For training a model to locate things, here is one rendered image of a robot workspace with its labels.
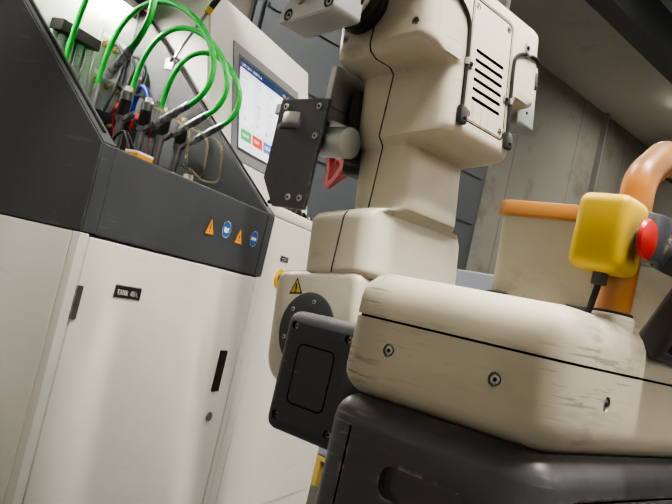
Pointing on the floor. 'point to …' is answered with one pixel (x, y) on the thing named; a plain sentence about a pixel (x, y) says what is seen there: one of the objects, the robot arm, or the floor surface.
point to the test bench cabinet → (47, 337)
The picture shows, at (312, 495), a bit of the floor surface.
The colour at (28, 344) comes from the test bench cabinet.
